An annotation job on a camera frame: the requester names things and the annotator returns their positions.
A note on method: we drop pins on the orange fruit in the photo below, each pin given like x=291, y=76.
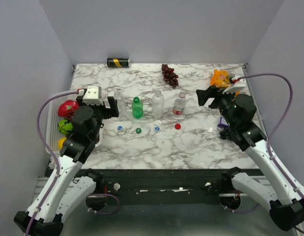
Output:
x=61, y=142

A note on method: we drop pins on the small dark grapes bunch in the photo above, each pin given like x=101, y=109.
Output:
x=225, y=135

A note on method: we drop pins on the black gold battery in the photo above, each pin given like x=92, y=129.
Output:
x=118, y=62

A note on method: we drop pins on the purple small box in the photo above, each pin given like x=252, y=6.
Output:
x=222, y=122

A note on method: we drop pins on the clear bottle blue cap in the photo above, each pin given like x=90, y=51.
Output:
x=157, y=104

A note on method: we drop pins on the green plastic bottle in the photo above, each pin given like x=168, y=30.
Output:
x=137, y=108

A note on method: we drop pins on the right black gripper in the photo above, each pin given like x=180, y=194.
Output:
x=212, y=91

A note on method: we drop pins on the orange snack bag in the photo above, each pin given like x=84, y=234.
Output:
x=221, y=79

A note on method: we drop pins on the clear bottle red cap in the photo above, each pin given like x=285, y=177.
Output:
x=179, y=104

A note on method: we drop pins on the basket grapes bunch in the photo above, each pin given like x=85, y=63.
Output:
x=69, y=116
x=98, y=140

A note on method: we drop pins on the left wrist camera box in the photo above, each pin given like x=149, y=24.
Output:
x=92, y=95

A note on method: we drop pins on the dark grapes on table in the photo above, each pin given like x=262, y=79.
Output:
x=169, y=76

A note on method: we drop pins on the black mounting rail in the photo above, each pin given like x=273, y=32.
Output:
x=69, y=186

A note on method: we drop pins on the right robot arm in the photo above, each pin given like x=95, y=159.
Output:
x=284, y=199

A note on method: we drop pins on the green watermelon toy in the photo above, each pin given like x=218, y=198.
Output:
x=64, y=127

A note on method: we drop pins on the basket grapes upper bunch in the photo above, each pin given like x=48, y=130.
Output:
x=69, y=116

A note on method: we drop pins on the white plastic basket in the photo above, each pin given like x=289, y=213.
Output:
x=52, y=134

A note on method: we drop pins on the basket grapes lower bunch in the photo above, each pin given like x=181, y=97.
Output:
x=98, y=140

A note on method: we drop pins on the blue white bottle cap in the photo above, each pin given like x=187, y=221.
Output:
x=120, y=128

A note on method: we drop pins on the red dragon fruit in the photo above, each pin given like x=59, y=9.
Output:
x=67, y=106

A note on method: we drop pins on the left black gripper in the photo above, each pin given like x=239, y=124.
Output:
x=109, y=112

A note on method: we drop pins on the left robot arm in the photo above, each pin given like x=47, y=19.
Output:
x=47, y=214

